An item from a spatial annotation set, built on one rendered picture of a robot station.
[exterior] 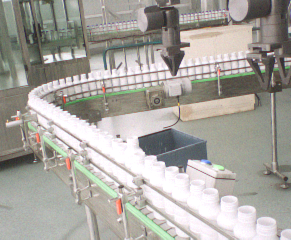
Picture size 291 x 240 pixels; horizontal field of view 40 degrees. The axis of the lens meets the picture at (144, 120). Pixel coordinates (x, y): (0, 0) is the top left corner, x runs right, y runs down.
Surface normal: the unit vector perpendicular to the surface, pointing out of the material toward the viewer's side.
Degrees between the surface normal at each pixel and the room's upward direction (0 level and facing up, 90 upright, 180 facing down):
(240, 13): 90
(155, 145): 90
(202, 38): 90
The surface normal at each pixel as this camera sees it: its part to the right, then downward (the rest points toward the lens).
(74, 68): 0.49, 0.18
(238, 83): 0.20, 0.25
